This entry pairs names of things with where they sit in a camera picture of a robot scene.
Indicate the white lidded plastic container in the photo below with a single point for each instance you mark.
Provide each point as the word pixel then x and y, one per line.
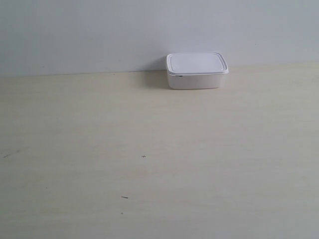
pixel 190 71

